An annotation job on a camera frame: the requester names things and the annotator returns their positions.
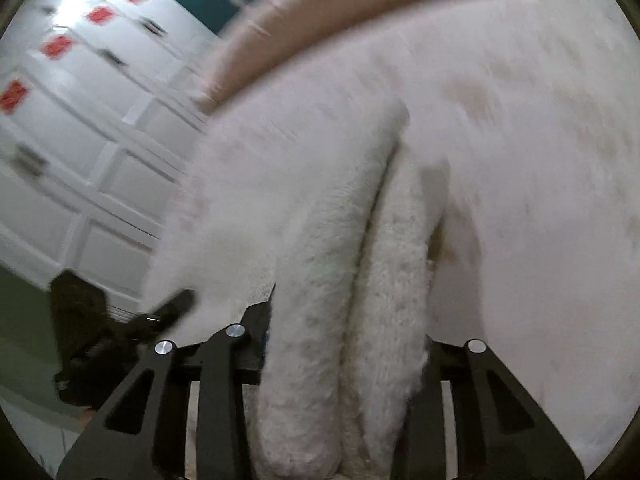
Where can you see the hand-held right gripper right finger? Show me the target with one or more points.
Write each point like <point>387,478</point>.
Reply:
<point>432,400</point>

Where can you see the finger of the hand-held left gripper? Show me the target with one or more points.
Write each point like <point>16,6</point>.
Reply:
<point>167,312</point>

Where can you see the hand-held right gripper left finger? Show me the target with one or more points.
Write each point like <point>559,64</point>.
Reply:
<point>252,327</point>

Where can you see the white panelled wardrobe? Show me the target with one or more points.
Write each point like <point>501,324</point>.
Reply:
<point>100,120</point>

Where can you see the floral bed sheet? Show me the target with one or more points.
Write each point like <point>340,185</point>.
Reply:
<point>550,210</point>

